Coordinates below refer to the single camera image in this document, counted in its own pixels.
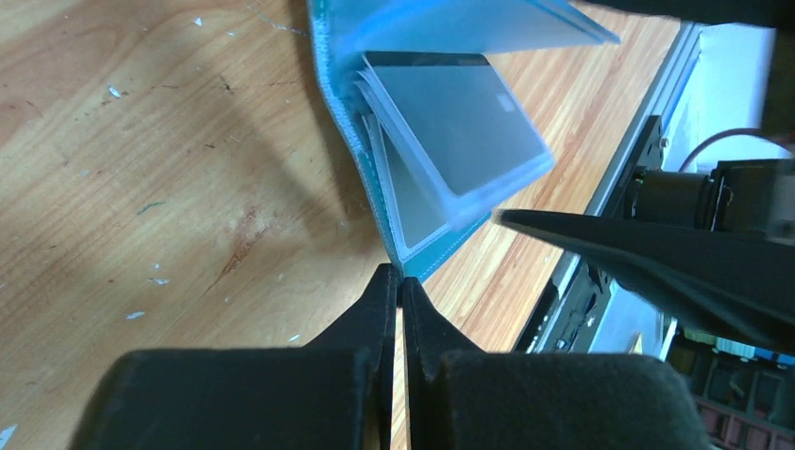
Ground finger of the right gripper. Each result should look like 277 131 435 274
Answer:
498 209 794 354

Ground aluminium frame rail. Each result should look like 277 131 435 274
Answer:
514 22 701 359

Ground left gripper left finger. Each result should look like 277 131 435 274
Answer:
69 264 401 449

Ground blue card holder wallet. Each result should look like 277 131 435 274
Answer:
307 1 619 279

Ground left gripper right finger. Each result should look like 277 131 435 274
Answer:
400 278 711 449

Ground grey card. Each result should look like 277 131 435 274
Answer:
362 51 554 203

